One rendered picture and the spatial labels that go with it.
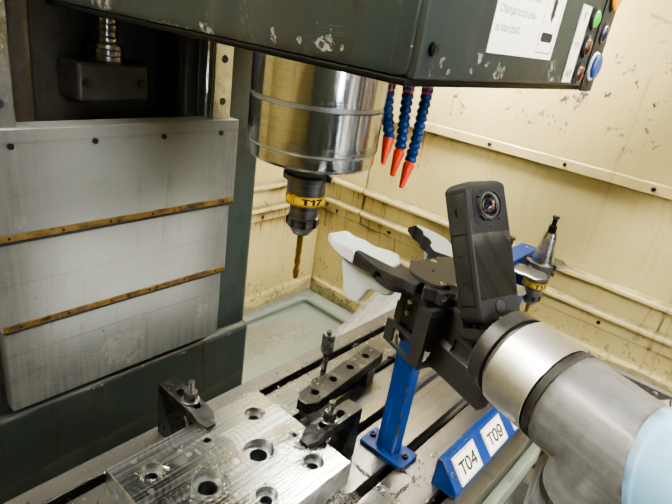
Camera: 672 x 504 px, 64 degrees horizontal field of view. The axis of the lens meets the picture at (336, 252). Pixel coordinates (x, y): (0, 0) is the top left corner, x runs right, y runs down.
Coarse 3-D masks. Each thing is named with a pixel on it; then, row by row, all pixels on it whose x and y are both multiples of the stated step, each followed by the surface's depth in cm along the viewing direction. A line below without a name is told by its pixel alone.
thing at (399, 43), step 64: (64, 0) 74; (128, 0) 64; (192, 0) 56; (256, 0) 50; (320, 0) 45; (384, 0) 41; (448, 0) 41; (576, 0) 59; (320, 64) 47; (384, 64) 43; (448, 64) 44; (512, 64) 53; (576, 64) 66
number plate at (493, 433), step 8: (496, 416) 107; (488, 424) 105; (496, 424) 107; (480, 432) 103; (488, 432) 104; (496, 432) 106; (504, 432) 108; (488, 440) 103; (496, 440) 105; (504, 440) 107; (488, 448) 103; (496, 448) 104
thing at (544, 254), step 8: (544, 232) 112; (544, 240) 112; (552, 240) 111; (536, 248) 114; (544, 248) 112; (552, 248) 111; (536, 256) 113; (544, 256) 112; (552, 256) 112; (544, 264) 112; (552, 264) 113
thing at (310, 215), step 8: (296, 208) 68; (304, 208) 68; (288, 216) 69; (296, 216) 68; (304, 216) 68; (312, 216) 68; (288, 224) 69; (296, 224) 68; (304, 224) 68; (312, 224) 69; (296, 232) 69; (304, 232) 69
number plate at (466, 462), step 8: (472, 440) 100; (464, 448) 98; (472, 448) 99; (456, 456) 96; (464, 456) 97; (472, 456) 99; (456, 464) 95; (464, 464) 96; (472, 464) 98; (480, 464) 99; (456, 472) 95; (464, 472) 96; (472, 472) 97; (464, 480) 95
